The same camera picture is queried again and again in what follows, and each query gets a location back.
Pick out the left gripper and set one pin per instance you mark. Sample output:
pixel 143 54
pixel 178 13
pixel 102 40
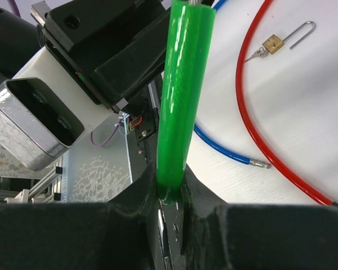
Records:
pixel 114 49

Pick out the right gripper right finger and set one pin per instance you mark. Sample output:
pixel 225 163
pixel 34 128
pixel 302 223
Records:
pixel 220 235

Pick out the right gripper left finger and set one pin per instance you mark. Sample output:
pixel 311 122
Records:
pixel 119 234

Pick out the green cable lock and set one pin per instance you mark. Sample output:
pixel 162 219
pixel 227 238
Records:
pixel 188 44

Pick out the brass padlock with key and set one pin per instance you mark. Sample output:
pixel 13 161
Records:
pixel 275 43

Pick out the red cable lock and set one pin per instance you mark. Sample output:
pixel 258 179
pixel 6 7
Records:
pixel 297 181

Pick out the blue cable lock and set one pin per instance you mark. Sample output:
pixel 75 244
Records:
pixel 243 159

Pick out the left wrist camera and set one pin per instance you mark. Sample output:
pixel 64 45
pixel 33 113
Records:
pixel 44 112

